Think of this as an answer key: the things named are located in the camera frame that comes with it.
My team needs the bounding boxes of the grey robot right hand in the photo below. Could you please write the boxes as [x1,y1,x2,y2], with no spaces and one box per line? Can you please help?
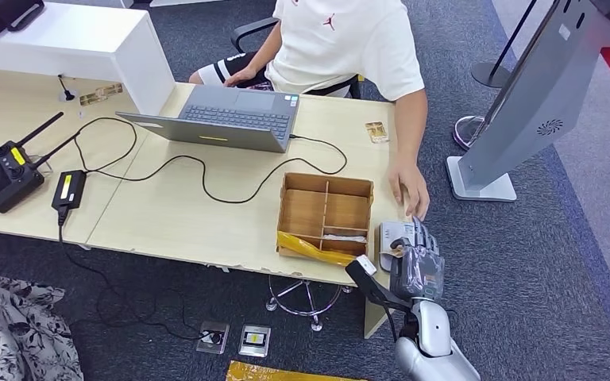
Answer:
[388,216,446,303]

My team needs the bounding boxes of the person's left hand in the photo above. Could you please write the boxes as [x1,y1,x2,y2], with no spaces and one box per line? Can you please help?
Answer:
[387,157,431,222]

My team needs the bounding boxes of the person's right hand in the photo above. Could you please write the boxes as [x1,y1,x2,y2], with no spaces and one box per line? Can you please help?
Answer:
[223,65,260,88]

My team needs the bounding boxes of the wooden divided organizer box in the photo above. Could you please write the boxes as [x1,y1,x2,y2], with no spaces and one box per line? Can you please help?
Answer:
[276,172,376,269]

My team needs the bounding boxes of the grey white card reader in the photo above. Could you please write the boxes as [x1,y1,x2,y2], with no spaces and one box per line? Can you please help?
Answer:
[378,221,423,273]

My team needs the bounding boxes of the person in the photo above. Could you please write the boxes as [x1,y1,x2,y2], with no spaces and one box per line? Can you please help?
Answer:
[187,0,431,222]

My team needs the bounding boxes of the grey laptop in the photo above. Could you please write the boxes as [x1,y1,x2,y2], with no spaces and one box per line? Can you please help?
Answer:
[115,83,301,155]

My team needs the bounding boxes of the black office chair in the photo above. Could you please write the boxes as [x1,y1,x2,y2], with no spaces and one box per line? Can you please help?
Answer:
[230,15,364,100]

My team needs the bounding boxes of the light wooden desk leg panel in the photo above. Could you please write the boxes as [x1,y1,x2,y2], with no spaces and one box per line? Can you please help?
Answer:
[362,286,392,341]

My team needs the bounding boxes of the chrome round stanchion base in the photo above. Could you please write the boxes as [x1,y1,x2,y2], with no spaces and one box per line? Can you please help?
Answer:
[452,114,488,152]

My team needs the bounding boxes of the chrome stool base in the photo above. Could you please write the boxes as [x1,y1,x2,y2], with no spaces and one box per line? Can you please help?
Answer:
[264,274,353,333]

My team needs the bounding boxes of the grey kiosk stand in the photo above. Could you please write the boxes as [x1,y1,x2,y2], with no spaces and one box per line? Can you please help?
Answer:
[446,0,610,202]

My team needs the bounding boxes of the white desk riser shelf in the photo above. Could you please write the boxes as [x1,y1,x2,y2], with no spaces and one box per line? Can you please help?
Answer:
[0,1,176,117]

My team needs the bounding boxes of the gold foil sheet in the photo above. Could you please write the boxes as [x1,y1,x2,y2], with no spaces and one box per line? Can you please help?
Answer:
[225,360,369,381]

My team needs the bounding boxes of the black stub antenna on base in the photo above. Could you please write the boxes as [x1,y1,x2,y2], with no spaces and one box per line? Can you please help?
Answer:
[56,74,79,103]

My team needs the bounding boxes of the silver floor socket yellow label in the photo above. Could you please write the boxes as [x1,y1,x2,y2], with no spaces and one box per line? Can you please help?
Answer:
[237,324,272,359]

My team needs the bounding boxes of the black power adapter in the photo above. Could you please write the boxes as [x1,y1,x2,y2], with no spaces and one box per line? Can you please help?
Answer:
[51,169,88,227]

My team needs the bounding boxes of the silver floor socket with plug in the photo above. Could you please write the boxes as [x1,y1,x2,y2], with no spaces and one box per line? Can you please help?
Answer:
[195,321,231,355]

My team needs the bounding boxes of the clear plastic stand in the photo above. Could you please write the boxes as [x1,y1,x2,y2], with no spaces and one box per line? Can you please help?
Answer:
[25,153,55,175]

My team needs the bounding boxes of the black controller with antennas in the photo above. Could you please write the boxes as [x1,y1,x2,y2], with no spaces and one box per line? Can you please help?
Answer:
[0,111,81,214]

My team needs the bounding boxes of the black white floral cloth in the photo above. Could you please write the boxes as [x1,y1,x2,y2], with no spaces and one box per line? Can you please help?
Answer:
[0,273,85,381]

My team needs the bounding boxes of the black laptop power cable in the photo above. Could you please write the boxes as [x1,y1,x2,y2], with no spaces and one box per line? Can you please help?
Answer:
[71,116,349,205]

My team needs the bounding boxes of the black stanchion post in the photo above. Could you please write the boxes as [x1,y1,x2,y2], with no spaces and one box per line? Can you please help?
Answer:
[470,0,539,88]

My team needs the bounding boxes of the black mains cable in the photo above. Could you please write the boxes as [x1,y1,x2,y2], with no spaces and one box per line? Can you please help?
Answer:
[57,223,217,343]

